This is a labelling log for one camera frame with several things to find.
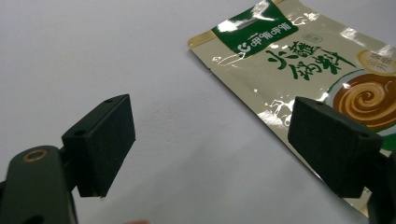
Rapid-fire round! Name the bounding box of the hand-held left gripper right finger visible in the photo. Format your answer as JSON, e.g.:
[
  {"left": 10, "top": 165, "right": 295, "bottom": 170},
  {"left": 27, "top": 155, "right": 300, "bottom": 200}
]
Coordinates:
[{"left": 287, "top": 95, "right": 384, "bottom": 199}]

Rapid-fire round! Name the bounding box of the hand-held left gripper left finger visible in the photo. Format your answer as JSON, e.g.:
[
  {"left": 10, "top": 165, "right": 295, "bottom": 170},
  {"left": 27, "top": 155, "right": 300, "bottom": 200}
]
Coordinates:
[{"left": 61, "top": 93, "right": 137, "bottom": 199}]

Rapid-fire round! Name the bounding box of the gold green sauce packet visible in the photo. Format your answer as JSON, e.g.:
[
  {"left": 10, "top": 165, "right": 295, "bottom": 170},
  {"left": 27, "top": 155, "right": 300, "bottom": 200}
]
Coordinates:
[{"left": 187, "top": 0, "right": 396, "bottom": 218}]

